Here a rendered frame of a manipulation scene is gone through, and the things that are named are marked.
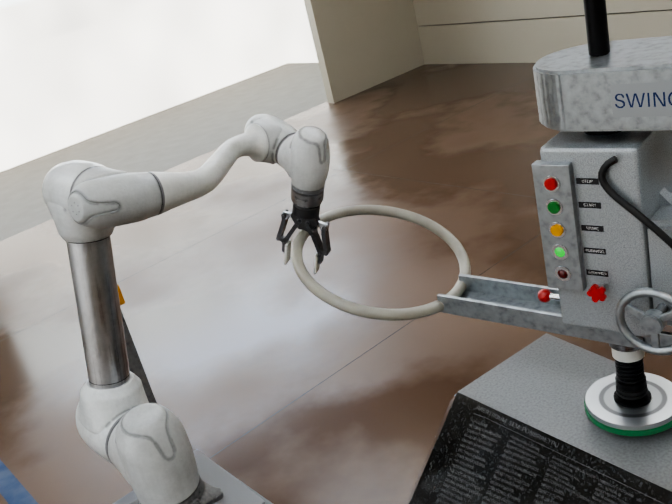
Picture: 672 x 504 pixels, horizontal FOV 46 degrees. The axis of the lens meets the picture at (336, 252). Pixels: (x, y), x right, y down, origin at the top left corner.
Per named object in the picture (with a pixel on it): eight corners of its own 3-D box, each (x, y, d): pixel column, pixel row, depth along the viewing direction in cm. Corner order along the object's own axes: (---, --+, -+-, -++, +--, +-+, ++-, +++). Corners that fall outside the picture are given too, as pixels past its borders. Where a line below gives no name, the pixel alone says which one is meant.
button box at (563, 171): (588, 286, 167) (574, 159, 156) (583, 292, 165) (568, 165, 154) (552, 281, 172) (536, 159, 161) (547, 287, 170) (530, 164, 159)
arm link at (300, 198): (317, 195, 206) (315, 214, 210) (330, 179, 213) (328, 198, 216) (285, 186, 208) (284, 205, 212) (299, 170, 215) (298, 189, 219)
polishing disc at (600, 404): (606, 439, 176) (605, 435, 175) (572, 387, 195) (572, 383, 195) (699, 417, 175) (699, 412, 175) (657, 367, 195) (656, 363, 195)
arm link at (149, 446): (158, 521, 181) (130, 446, 172) (119, 488, 194) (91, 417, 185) (214, 479, 191) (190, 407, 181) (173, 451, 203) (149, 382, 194)
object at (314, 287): (501, 260, 222) (503, 251, 220) (406, 352, 189) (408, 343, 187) (360, 192, 243) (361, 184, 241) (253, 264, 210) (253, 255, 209)
